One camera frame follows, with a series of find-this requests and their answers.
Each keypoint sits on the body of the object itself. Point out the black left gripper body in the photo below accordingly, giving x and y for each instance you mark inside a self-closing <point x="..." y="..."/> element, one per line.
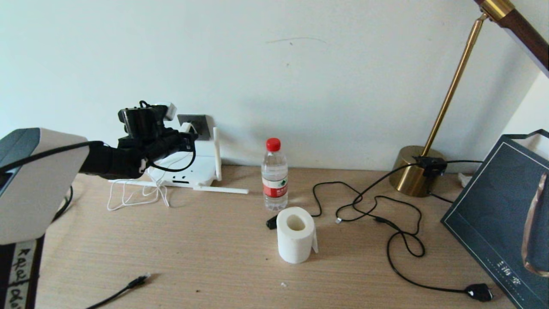
<point x="169" y="145"/>

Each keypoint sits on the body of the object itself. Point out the white toilet paper roll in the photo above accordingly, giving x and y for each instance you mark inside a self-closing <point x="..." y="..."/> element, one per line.
<point x="294" y="244"/>

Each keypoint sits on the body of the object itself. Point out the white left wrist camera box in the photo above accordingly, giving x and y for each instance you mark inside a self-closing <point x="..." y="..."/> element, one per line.
<point x="166" y="111"/>

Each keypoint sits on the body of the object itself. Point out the clear water bottle red cap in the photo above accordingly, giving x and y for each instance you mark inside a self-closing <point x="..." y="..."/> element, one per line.
<point x="274" y="171"/>

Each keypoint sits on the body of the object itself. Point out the white power adapter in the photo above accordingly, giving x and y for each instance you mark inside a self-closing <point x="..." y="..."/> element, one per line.
<point x="186" y="128"/>

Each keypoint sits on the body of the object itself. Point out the brass desk lamp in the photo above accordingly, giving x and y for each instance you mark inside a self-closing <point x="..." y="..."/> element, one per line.
<point x="411" y="175"/>

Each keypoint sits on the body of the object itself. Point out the dark blue paper gift bag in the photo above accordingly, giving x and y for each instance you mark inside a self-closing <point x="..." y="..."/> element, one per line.
<point x="493" y="214"/>

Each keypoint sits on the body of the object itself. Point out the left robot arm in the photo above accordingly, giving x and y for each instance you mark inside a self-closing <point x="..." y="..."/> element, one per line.
<point x="38" y="184"/>

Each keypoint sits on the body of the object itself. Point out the white router with antennas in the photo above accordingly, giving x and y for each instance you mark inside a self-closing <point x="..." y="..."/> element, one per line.
<point x="201" y="169"/>

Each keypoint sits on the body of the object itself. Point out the black adapter on lamp base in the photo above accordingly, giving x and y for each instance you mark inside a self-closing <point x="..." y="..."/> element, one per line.
<point x="429" y="165"/>

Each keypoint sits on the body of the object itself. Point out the grey wall socket plate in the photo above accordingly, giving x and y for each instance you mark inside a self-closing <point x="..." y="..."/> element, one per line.
<point x="202" y="128"/>

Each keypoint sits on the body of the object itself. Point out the small white object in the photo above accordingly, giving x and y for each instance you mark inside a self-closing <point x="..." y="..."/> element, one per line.
<point x="464" y="179"/>

